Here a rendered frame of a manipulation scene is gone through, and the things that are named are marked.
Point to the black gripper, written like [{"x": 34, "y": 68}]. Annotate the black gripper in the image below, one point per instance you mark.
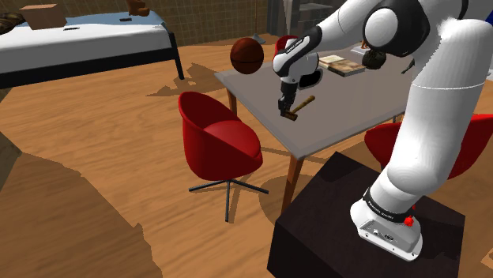
[{"x": 288, "y": 92}]

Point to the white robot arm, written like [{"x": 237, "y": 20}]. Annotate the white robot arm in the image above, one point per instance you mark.
[{"x": 435, "y": 127}]

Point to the red swivel chair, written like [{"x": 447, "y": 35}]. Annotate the red swivel chair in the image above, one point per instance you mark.
[
  {"x": 281, "y": 42},
  {"x": 215, "y": 142},
  {"x": 475, "y": 142}
]

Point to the pale book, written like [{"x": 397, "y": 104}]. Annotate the pale book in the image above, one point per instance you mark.
[{"x": 331, "y": 59}]

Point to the brown basketball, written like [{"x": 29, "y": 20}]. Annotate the brown basketball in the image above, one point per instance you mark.
[{"x": 246, "y": 55}]

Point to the grey table with wooden legs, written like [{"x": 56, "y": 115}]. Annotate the grey table with wooden legs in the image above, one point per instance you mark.
[{"x": 346, "y": 104}]

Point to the brown book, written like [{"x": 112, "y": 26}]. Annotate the brown book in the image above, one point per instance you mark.
[{"x": 346, "y": 67}]

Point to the dark round object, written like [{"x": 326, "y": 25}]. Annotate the dark round object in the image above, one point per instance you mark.
[{"x": 373, "y": 59}]

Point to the dark robot stand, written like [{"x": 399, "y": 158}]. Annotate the dark robot stand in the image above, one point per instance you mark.
[{"x": 323, "y": 235}]

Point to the bed with white mattress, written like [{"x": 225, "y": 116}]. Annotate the bed with white mattress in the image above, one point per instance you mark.
[{"x": 77, "y": 46}]

